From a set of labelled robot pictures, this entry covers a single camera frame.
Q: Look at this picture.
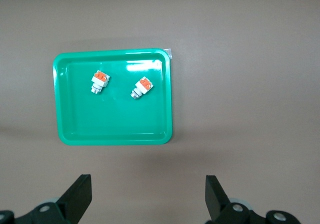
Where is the green plastic tray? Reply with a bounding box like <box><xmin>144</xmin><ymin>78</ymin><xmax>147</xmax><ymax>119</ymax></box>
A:
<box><xmin>52</xmin><ymin>48</ymin><xmax>174</xmax><ymax>146</ymax></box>

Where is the clear tape piece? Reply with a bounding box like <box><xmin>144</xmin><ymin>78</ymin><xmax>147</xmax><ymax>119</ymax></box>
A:
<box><xmin>162</xmin><ymin>48</ymin><xmax>174</xmax><ymax>60</ymax></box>

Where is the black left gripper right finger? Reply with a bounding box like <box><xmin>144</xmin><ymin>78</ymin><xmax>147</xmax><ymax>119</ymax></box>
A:
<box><xmin>205</xmin><ymin>175</ymin><xmax>300</xmax><ymax>224</ymax></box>

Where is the green push button white-orange body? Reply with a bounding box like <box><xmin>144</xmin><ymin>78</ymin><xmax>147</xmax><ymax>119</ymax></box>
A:
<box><xmin>90</xmin><ymin>70</ymin><xmax>112</xmax><ymax>95</ymax></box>
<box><xmin>129</xmin><ymin>76</ymin><xmax>154</xmax><ymax>100</ymax></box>

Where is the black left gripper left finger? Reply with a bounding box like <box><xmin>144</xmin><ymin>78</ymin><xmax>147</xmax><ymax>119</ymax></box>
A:
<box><xmin>0</xmin><ymin>174</ymin><xmax>93</xmax><ymax>224</ymax></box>

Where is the brown table mat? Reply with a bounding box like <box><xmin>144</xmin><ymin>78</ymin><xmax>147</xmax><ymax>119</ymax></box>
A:
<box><xmin>0</xmin><ymin>0</ymin><xmax>320</xmax><ymax>224</ymax></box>

